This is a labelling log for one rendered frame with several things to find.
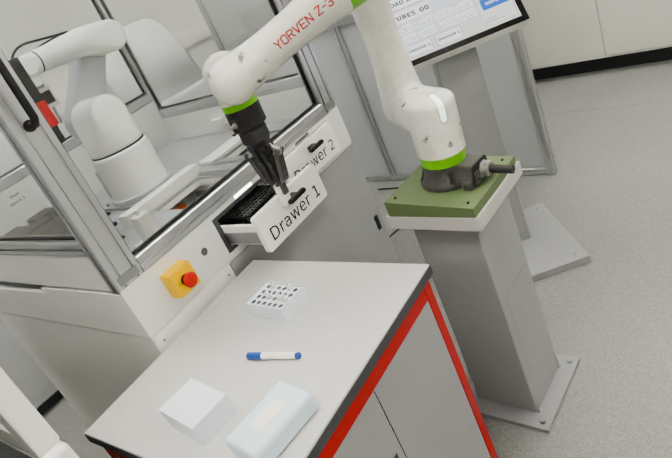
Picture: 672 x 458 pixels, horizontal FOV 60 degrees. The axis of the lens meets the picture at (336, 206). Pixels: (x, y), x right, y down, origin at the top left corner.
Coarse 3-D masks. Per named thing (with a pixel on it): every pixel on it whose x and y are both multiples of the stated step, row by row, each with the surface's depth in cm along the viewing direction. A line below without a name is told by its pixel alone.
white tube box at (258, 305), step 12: (264, 288) 143; (276, 288) 141; (300, 288) 136; (252, 300) 141; (264, 300) 138; (276, 300) 136; (288, 300) 134; (300, 300) 136; (252, 312) 141; (264, 312) 137; (276, 312) 134; (288, 312) 134
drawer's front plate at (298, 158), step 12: (324, 132) 196; (300, 144) 188; (324, 144) 196; (336, 144) 201; (288, 156) 182; (300, 156) 186; (312, 156) 190; (324, 156) 195; (288, 168) 181; (300, 168) 186
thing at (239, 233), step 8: (264, 184) 180; (240, 224) 158; (248, 224) 156; (224, 232) 163; (232, 232) 161; (240, 232) 159; (248, 232) 157; (232, 240) 162; (240, 240) 160; (248, 240) 158; (256, 240) 156
